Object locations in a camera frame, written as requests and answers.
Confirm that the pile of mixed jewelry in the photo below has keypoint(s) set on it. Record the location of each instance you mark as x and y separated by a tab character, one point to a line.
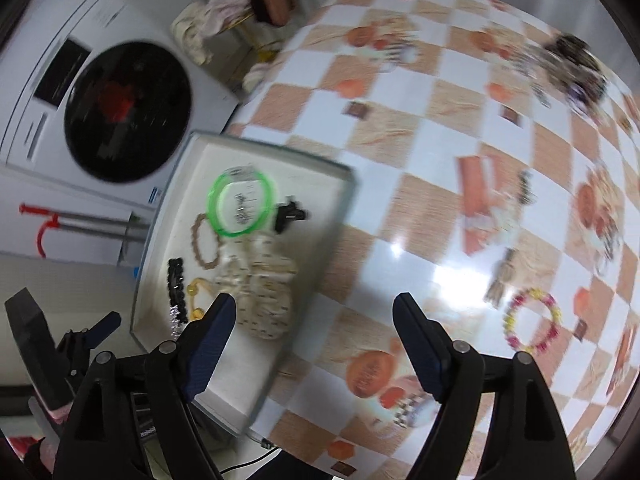
575	70

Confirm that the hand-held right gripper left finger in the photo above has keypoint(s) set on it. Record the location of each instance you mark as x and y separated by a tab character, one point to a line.
210	350

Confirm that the checkered printed tablecloth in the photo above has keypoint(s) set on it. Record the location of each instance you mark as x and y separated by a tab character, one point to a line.
425	160

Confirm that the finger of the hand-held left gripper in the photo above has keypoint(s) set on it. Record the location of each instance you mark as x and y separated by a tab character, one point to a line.
97	332

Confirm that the cream beaded pouch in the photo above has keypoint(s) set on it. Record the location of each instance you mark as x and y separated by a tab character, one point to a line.
260	285

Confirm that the small dark hair clip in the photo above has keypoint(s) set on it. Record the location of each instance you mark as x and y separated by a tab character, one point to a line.
525	187

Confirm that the small patterned hair clip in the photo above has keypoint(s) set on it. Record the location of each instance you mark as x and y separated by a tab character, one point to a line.
501	280

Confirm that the green plastic bangle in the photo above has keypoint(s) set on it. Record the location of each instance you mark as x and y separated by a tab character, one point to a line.
212	210

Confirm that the small silver hair clip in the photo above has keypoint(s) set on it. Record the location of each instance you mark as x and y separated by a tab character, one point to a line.
242	206

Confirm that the white front-load washing machine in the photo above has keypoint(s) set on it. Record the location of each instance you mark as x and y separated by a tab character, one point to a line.
125	110

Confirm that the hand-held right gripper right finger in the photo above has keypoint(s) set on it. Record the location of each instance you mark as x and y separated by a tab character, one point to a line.
420	350

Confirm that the black claw hair clip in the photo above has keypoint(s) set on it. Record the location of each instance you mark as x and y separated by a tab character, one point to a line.
290	215

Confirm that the white grey-rimmed tray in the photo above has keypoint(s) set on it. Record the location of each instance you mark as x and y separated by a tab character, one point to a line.
305	200

